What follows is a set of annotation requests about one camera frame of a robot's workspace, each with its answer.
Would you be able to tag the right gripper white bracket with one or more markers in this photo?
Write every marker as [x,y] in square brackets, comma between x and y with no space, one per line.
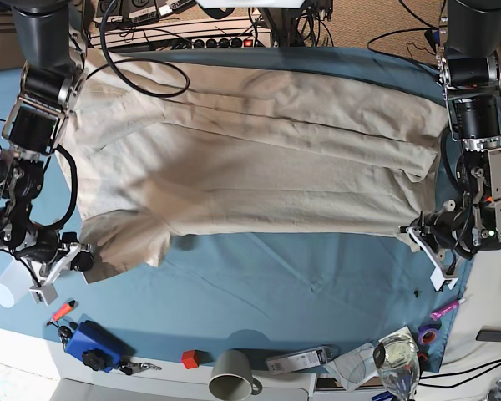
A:
[50,256]

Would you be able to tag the red cube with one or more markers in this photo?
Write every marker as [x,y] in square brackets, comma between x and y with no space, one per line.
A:
[190,359]

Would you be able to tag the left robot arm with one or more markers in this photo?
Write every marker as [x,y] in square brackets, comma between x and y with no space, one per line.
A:
[465,43]

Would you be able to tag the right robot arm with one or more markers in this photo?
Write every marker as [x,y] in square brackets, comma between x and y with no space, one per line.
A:
[51,80]

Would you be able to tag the keys with carabiner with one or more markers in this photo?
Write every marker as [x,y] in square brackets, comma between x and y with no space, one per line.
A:
[132,368]

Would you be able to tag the blue box with black knob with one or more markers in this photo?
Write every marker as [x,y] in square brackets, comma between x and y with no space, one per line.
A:
[97,348]

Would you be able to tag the packaged item with barcode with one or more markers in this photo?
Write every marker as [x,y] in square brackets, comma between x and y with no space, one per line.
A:
[301,360]

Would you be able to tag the translucent plastic cup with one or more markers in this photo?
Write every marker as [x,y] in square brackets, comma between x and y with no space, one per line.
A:
[15,282]

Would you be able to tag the purple tape roll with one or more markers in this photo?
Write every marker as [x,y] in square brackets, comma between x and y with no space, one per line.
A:
[428,333]

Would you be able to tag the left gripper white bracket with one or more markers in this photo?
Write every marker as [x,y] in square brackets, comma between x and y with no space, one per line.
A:
[441,236]

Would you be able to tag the white power strip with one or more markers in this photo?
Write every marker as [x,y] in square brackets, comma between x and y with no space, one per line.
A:
[190,31]

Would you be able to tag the orange marker pen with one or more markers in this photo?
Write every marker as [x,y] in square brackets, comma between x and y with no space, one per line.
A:
[64,310]

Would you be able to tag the beige T-shirt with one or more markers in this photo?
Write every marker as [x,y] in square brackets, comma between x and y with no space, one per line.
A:
[245,150]

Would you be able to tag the grey ceramic mug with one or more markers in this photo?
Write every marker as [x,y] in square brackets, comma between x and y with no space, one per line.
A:
[232,378]

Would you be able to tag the purple glue tube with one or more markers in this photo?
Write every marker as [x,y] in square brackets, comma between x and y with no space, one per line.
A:
[442,311]

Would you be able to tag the folded paper map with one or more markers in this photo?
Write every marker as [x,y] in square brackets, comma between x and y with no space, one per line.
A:
[355,368]

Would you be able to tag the wine glass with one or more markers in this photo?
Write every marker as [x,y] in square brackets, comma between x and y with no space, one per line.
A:
[396,361]

